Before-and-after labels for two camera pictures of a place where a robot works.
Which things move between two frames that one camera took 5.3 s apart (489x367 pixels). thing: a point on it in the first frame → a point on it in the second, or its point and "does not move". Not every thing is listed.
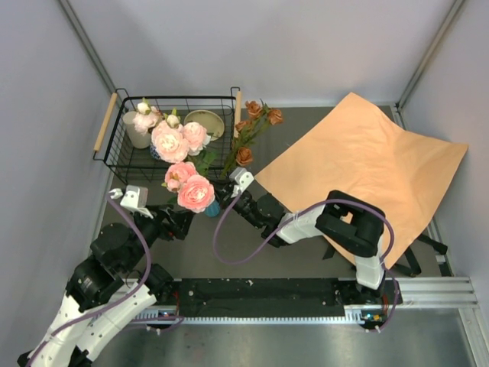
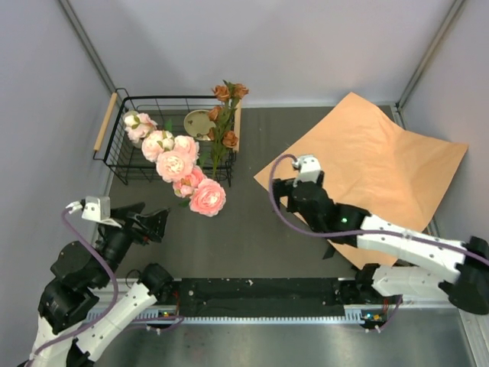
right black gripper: (224, 191) → (284, 188)
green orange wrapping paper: (353, 149) does not move
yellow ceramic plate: (212, 121) does not move
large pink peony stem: (147, 118) → (137, 125)
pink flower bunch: (175, 141) → (175, 157)
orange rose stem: (259, 116) → (220, 117)
